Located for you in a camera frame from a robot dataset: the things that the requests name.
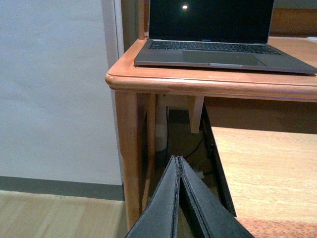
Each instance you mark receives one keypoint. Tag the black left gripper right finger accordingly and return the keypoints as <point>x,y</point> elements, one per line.
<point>206,216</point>

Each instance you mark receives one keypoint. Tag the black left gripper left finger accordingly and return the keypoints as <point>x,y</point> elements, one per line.
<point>160,217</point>

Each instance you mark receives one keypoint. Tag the wooden pull-out keyboard tray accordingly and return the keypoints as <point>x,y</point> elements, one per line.
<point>270,169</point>

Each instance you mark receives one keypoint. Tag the grey open laptop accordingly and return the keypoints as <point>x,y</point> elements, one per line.
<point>228,34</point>

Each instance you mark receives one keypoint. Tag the wooden desk frame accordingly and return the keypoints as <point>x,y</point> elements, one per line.
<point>140,91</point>

